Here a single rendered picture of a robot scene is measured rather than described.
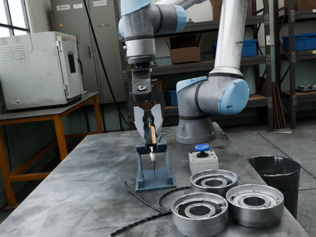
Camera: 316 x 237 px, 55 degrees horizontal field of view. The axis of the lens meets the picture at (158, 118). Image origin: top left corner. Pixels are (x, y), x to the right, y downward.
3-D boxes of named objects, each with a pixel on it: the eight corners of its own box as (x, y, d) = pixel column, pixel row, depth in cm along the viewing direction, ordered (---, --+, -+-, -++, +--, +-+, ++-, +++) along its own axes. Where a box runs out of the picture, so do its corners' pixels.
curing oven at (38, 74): (75, 106, 267) (62, 29, 254) (6, 114, 269) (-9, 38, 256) (91, 97, 327) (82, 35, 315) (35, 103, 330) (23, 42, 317)
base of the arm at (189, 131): (176, 135, 125) (173, 111, 123) (213, 131, 124) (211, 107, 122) (177, 146, 110) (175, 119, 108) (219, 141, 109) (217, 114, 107)
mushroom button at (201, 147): (211, 164, 81) (210, 146, 80) (196, 165, 81) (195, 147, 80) (209, 159, 85) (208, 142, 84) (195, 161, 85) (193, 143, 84)
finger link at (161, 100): (168, 116, 82) (161, 83, 80) (168, 117, 80) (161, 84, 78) (151, 120, 82) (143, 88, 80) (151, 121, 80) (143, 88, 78)
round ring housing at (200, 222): (237, 217, 59) (236, 197, 58) (215, 247, 51) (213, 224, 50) (189, 206, 65) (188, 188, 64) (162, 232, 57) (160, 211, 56)
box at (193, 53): (206, 61, 395) (204, 31, 388) (166, 66, 397) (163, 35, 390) (202, 61, 437) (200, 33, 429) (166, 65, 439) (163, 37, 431)
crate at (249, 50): (249, 56, 434) (248, 40, 429) (257, 56, 396) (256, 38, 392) (212, 60, 436) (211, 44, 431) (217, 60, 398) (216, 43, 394)
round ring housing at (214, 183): (203, 182, 76) (201, 167, 75) (245, 188, 71) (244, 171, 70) (183, 201, 68) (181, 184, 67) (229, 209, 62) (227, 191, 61)
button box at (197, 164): (219, 174, 80) (218, 157, 79) (192, 177, 80) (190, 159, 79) (214, 164, 88) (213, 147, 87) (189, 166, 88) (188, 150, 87)
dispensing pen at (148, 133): (148, 177, 75) (142, 114, 81) (149, 180, 79) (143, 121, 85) (157, 176, 75) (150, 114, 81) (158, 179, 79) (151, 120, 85)
